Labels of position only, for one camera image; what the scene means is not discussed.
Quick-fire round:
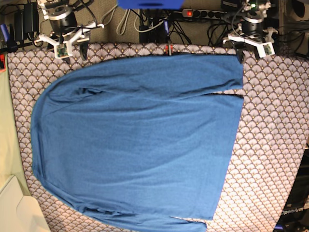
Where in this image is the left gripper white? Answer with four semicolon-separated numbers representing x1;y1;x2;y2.
223;23;275;64

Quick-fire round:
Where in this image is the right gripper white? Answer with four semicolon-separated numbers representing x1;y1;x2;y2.
34;22;105;60

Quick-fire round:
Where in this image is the blue T-shirt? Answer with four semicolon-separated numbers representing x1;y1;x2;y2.
30;55;244;232

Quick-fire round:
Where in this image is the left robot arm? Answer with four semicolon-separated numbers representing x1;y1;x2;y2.
223;0;278;63

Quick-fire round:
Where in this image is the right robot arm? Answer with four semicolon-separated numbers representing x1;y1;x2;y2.
34;0;104;62

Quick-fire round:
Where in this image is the blue box overhead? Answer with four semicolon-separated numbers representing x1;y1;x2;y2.
117;0;184;9

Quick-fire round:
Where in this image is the black power adapter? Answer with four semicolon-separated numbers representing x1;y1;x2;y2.
14;2;39;42

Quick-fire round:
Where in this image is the white power strip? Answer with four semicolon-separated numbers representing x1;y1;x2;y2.
182;9;227;20

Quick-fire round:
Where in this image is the red black table clamp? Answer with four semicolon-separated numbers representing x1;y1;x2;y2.
164;43;173;56

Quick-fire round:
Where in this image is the fan-patterned table cloth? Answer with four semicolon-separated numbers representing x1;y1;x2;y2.
7;43;309;232

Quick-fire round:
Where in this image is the black OpenArm case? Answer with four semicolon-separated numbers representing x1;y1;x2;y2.
273;147;309;232

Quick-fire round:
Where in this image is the white plastic bin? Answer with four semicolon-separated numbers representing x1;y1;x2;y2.
0;175;50;232

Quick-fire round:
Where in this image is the grey looped cable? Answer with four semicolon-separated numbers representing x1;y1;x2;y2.
101;9;131;35

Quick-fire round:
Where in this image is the blue handled clamp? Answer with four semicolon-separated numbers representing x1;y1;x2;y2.
0;24;18;53

